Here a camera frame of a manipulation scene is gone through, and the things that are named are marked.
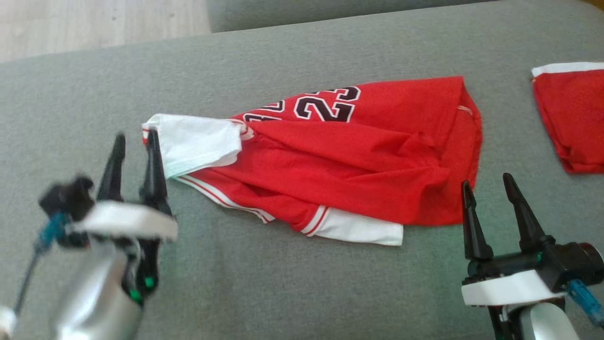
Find right cable with blue plug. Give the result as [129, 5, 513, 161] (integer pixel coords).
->
[565, 279, 604, 329]

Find left cable with blue plug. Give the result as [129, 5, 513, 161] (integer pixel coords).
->
[14, 212, 70, 315]

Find grey sofa seat cushion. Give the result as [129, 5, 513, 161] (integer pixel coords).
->
[206, 0, 501, 34]

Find large grey sofa seat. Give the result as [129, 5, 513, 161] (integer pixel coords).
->
[0, 0, 604, 340]

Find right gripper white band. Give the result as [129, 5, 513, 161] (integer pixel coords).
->
[461, 173, 568, 308]

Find cable with blue plug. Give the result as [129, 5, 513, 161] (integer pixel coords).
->
[14, 212, 70, 315]
[565, 279, 604, 329]

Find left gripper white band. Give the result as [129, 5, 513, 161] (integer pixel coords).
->
[71, 128, 179, 303]

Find red basketball jersey number 23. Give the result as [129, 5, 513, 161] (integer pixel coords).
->
[142, 76, 483, 247]

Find red shorts with white band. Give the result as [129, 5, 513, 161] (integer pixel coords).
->
[531, 61, 604, 174]

